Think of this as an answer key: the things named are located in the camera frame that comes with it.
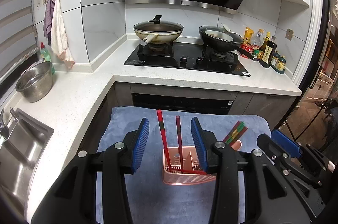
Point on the stainless steel sink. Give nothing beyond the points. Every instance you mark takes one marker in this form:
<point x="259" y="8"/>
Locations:
<point x="20" y="154"/>

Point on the green dish soap bottle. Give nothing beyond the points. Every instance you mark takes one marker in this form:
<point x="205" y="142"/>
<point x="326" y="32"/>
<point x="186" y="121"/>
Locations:
<point x="45" y="55"/>

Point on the white hanging towel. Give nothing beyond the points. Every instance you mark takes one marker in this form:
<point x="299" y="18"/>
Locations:
<point x="59" y="40"/>

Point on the black frying pan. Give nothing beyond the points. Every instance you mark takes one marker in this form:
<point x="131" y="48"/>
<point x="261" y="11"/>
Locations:
<point x="222" y="40"/>

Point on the black gas cooktop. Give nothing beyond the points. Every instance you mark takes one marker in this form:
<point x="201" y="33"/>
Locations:
<point x="186" y="56"/>

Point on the dark soy sauce bottle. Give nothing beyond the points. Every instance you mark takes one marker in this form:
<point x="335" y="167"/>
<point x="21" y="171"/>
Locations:
<point x="268" y="54"/>

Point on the beige wok with lid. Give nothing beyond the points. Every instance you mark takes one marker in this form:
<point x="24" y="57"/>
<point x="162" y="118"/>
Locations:
<point x="157" y="31"/>

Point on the clear plastic oil bottle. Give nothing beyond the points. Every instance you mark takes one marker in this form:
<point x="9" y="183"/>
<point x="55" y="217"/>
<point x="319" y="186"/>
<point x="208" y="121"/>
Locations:
<point x="257" y="38"/>

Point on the yellow seasoning packet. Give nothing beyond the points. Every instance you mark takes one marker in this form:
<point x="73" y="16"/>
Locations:
<point x="248" y="35"/>

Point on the blue fuzzy mat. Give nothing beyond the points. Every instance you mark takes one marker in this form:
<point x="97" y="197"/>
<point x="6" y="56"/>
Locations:
<point x="150" y="198"/>

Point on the steel mixing bowl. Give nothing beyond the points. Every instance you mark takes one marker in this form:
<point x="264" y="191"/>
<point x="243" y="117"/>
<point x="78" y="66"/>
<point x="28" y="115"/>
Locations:
<point x="35" y="82"/>

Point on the yellow cap sauce bottle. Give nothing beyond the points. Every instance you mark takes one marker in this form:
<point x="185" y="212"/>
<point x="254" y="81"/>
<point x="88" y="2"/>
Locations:
<point x="263" y="47"/>

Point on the red instant noodle cup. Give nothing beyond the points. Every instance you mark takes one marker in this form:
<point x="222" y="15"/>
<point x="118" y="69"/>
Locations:
<point x="249" y="48"/>

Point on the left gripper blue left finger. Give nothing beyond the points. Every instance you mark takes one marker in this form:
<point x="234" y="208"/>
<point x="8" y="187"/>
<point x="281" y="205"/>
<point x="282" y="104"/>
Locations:
<point x="139" y="144"/>

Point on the chrome faucet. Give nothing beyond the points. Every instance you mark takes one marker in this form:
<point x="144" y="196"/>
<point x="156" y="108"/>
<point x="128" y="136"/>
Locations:
<point x="5" y="122"/>

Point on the dark red chopstick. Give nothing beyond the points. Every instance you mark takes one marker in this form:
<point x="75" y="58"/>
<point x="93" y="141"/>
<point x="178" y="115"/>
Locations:
<point x="179" y="135"/>

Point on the purple hanging cloth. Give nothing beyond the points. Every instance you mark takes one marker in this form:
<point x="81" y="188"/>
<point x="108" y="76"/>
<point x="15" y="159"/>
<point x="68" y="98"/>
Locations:
<point x="48" y="19"/>

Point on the white ceramic spoon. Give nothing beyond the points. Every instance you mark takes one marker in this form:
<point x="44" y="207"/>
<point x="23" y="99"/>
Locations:
<point x="237" y="145"/>

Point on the pink plastic utensil basket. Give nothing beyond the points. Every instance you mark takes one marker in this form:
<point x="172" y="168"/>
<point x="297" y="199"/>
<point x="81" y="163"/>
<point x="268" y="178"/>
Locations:
<point x="190" y="162"/>

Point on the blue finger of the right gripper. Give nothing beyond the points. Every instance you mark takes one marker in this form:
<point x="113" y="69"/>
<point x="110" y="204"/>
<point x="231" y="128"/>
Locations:
<point x="291" y="147"/>

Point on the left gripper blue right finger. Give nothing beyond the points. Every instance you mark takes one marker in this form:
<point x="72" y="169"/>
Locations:
<point x="199" y="142"/>

